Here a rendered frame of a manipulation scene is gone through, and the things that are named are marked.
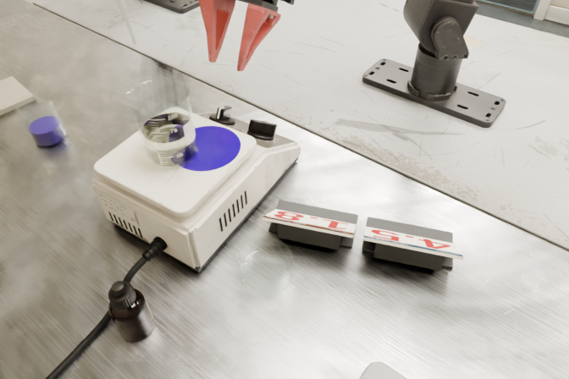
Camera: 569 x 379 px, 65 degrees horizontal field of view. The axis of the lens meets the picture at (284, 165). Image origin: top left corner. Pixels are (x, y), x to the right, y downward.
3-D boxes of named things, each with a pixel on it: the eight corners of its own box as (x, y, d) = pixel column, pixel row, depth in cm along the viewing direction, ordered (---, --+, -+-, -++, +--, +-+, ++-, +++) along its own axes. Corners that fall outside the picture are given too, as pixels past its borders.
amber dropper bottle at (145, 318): (148, 344, 39) (128, 303, 34) (115, 341, 39) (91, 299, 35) (159, 313, 41) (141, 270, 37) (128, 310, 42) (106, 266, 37)
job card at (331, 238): (279, 201, 51) (278, 176, 48) (357, 216, 49) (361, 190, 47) (263, 244, 47) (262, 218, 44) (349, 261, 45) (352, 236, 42)
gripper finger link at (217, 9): (241, 75, 48) (264, -14, 45) (181, 56, 49) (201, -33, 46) (259, 74, 54) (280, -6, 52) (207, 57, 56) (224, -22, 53)
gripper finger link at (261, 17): (248, 78, 48) (271, -13, 45) (188, 58, 49) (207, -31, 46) (266, 75, 54) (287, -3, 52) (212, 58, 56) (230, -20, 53)
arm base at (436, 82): (508, 79, 55) (525, 56, 59) (365, 33, 64) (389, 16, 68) (488, 129, 60) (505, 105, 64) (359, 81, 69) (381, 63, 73)
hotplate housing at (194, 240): (219, 127, 61) (212, 77, 56) (301, 160, 56) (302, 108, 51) (91, 238, 48) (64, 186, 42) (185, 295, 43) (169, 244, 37)
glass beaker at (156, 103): (201, 136, 47) (189, 68, 41) (201, 172, 43) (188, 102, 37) (143, 142, 46) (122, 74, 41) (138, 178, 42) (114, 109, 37)
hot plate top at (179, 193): (174, 110, 51) (173, 103, 50) (262, 145, 46) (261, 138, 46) (91, 173, 44) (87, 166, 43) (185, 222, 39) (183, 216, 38)
